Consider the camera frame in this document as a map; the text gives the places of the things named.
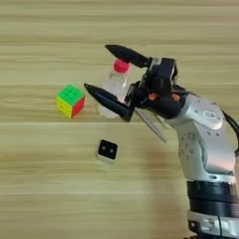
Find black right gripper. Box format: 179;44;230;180
83;44;189;123

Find clear bottle with red cap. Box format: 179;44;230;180
96;58;132;120

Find red-handled scissors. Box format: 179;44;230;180
134;106;168;144

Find small white box black face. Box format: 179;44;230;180
95;138;120;165

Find black box with white label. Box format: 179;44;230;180
144;56;179;96

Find multicoloured puzzle cube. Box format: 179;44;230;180
55;83;87;120

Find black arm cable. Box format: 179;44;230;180
220;107;239;157

